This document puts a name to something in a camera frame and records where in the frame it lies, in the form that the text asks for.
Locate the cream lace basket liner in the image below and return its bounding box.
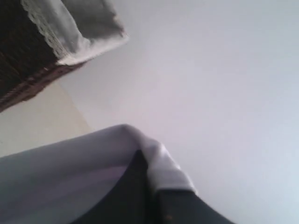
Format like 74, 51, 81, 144
21, 0, 128, 65

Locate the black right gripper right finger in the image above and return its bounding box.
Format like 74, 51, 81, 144
147, 187, 230, 224

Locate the white t-shirt with red logo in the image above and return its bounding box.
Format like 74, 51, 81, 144
0, 125, 196, 224

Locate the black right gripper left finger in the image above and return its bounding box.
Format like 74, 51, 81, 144
73, 150, 149, 224

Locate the dark brown wicker basket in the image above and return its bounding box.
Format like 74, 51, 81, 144
0, 0, 84, 111

